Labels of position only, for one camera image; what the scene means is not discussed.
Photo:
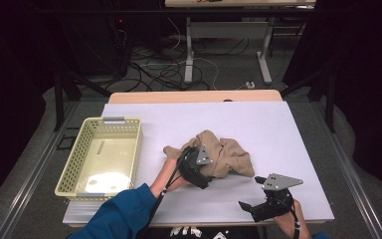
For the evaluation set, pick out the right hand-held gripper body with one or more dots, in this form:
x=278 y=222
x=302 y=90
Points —
x=275 y=199

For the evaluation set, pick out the black square floor frame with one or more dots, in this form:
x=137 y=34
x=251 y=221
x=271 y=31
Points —
x=67 y=142

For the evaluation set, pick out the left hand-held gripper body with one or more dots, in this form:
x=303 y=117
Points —
x=194 y=166

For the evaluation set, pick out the beige cloth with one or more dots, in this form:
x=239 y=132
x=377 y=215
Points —
x=229 y=156

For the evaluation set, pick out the white table mat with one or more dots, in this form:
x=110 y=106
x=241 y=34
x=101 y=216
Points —
x=245 y=119

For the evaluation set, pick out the person's dark printed clothing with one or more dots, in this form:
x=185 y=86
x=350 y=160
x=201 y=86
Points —
x=195 y=233

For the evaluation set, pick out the person's left hand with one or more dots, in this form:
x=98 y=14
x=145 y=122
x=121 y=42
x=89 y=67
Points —
x=170 y=172

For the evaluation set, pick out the wooden table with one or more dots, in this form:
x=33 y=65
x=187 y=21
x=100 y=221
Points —
x=179 y=97

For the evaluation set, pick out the metal floor rail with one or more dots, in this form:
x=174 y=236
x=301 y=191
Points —
x=30 y=172
x=348 y=166

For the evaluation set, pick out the pale yellow perforated plastic basket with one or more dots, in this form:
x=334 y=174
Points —
x=109 y=159

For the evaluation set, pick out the white-legged desk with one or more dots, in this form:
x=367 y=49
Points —
x=225 y=30

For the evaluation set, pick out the dark cabinet with red light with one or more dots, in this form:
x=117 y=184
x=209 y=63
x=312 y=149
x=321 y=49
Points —
x=109 y=43

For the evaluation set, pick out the black metal stand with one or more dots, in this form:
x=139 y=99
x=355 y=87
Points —
x=329 y=96
x=59 y=99

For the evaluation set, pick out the person's right hand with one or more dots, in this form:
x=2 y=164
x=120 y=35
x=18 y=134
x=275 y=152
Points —
x=287 y=220

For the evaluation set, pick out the white plug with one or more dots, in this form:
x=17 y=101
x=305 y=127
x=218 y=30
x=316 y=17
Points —
x=250 y=85

